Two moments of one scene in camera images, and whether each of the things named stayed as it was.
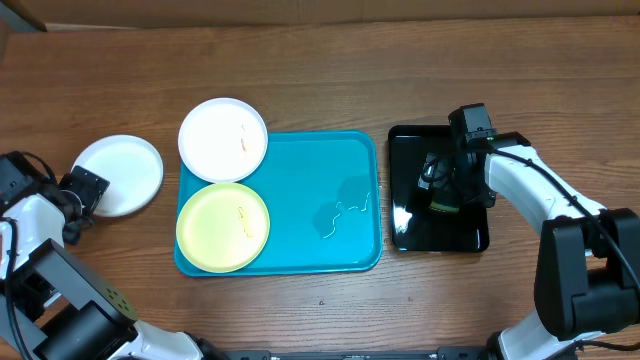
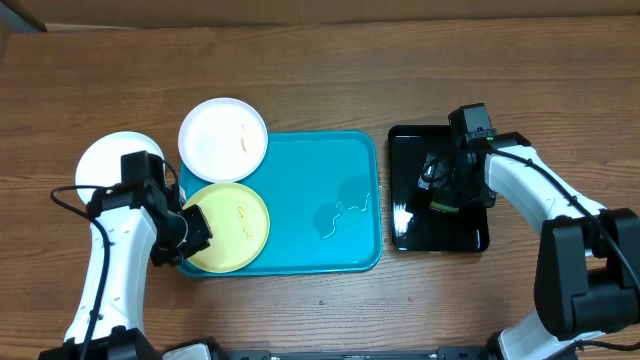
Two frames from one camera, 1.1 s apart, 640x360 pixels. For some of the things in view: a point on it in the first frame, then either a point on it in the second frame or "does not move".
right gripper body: (453, 184) does not move
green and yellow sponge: (443, 208) does not move
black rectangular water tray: (415, 225) does not move
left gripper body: (85, 193) → (185, 237)
